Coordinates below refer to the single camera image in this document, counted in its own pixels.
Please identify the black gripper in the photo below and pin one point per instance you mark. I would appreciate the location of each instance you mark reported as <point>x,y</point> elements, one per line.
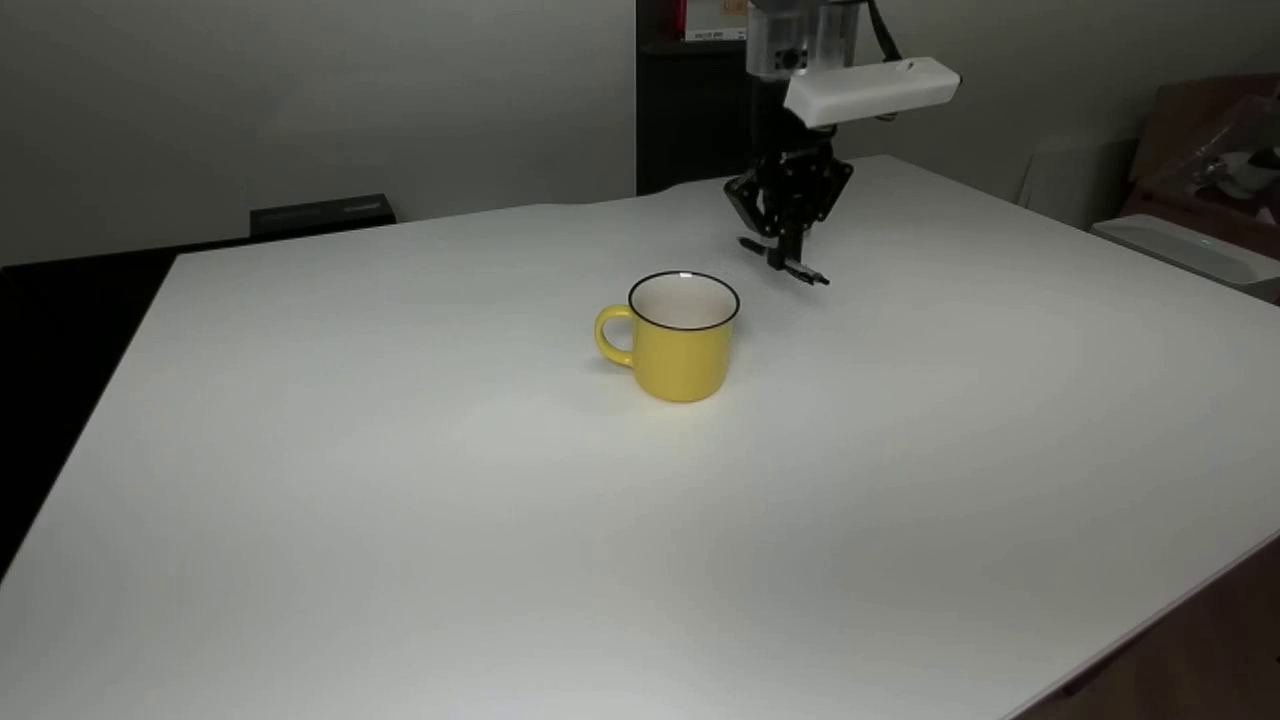
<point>793,185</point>

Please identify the black marker pen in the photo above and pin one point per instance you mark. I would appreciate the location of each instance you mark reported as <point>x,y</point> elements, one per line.
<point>798,265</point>

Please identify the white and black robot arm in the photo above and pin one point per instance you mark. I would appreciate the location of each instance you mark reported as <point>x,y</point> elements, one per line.
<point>801,34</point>

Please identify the yellow enamel mug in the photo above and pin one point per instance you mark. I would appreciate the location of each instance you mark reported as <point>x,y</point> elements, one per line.
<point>682,341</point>

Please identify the black display stand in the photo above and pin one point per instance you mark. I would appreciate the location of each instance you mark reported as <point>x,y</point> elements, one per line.
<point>694,104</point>

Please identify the red and white poster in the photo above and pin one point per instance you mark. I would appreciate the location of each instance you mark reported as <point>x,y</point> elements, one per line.
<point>719,19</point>

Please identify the brown cardboard box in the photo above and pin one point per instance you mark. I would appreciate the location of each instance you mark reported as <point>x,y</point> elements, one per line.
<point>1223,146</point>

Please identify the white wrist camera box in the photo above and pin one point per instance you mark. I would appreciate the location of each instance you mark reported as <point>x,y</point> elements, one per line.
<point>873,91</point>

